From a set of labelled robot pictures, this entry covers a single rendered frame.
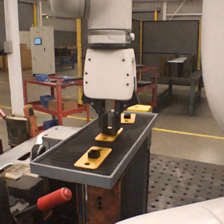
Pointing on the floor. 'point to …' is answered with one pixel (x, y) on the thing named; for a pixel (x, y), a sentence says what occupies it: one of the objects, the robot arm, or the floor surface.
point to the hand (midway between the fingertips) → (109, 122)
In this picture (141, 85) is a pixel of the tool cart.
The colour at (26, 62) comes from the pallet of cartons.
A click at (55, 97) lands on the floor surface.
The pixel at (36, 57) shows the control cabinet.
